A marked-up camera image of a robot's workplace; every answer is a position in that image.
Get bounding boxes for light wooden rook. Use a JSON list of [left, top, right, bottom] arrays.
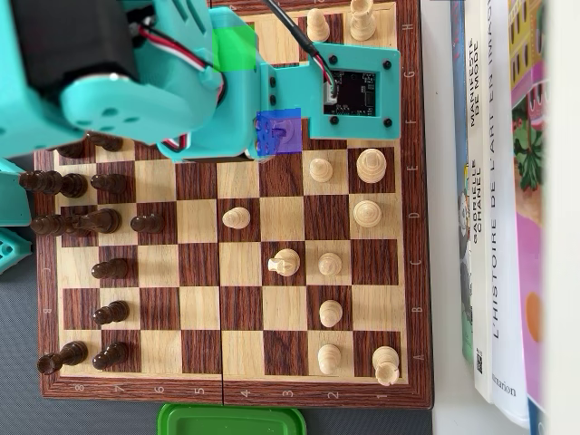
[[349, 0, 377, 42], [371, 344, 401, 388]]

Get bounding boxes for dark wooden king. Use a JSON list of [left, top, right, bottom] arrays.
[[18, 169, 90, 199]]

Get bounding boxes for light wooden pawn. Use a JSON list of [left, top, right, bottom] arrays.
[[221, 207, 251, 230], [318, 299, 344, 329], [316, 251, 343, 276], [308, 157, 334, 181], [306, 7, 331, 44], [316, 343, 342, 376]]

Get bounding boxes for white Gabrielle Chanel book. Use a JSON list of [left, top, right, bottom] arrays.
[[464, 0, 498, 404]]

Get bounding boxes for dark wooden pawn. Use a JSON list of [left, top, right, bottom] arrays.
[[130, 213, 165, 235], [90, 137, 125, 153], [92, 341, 131, 371], [90, 173, 129, 194], [91, 257, 130, 280], [92, 300, 131, 326]]

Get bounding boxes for dark wooden rook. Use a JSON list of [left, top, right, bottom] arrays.
[[36, 340, 90, 376]]

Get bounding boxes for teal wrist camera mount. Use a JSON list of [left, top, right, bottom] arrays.
[[260, 42, 402, 140]]

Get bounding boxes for black camera cable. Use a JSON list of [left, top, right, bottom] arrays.
[[262, 0, 339, 99]]

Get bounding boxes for blue illustrated spine book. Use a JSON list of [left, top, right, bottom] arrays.
[[450, 0, 476, 363]]

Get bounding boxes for red white black servo wires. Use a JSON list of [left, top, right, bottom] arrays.
[[158, 133, 194, 153], [129, 20, 227, 103]]

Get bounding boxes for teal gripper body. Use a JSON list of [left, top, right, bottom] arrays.
[[156, 8, 273, 163]]

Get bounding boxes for pink illustrated cover book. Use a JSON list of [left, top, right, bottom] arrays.
[[507, 0, 549, 435]]

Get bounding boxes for wooden chessboard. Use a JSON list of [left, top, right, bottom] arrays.
[[32, 0, 434, 411]]

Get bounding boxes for green plastic lid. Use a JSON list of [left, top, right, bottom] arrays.
[[157, 401, 308, 435]]

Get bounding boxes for dark wooden knight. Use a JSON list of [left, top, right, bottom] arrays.
[[72, 208, 123, 236]]

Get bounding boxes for light wooden knight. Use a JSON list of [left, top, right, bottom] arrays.
[[274, 116, 301, 154], [266, 247, 302, 277]]

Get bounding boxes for white L'Histoire de l'Art book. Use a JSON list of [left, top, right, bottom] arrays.
[[487, 0, 531, 430]]

